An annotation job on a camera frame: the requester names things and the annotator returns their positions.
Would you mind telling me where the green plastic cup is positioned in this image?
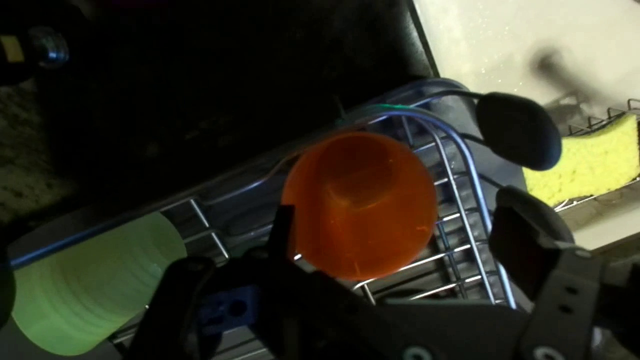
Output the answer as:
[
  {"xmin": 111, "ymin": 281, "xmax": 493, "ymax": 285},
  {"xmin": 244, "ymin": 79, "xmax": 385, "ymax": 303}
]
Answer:
[{"xmin": 11, "ymin": 214, "xmax": 186, "ymax": 357}]

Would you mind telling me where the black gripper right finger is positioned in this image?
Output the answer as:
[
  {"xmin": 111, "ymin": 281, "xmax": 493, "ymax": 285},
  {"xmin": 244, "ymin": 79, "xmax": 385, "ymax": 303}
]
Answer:
[{"xmin": 490, "ymin": 189, "xmax": 602, "ymax": 360}]

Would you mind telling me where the yellow sponge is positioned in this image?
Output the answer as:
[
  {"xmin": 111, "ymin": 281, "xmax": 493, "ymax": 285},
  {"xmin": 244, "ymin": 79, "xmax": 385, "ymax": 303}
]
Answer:
[{"xmin": 523, "ymin": 114, "xmax": 640, "ymax": 206}]

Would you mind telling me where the orange plastic cup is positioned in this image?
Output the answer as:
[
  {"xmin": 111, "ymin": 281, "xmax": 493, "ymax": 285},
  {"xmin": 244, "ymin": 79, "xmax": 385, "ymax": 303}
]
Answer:
[{"xmin": 281, "ymin": 132, "xmax": 437, "ymax": 281}]

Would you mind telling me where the metal wire drying rack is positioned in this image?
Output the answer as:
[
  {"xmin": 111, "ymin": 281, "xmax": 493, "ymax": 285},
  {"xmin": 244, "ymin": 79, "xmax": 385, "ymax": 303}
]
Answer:
[{"xmin": 0, "ymin": 79, "xmax": 564, "ymax": 360}]

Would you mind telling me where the white kitchen sink basin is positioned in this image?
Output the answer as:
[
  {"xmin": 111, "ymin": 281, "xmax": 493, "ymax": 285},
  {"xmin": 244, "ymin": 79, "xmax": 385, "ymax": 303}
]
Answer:
[{"xmin": 416, "ymin": 0, "xmax": 640, "ymax": 249}]

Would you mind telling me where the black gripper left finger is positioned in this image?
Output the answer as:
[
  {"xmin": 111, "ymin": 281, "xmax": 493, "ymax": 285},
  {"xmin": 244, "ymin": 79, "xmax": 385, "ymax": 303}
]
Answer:
[{"xmin": 125, "ymin": 202, "xmax": 316, "ymax": 360}]

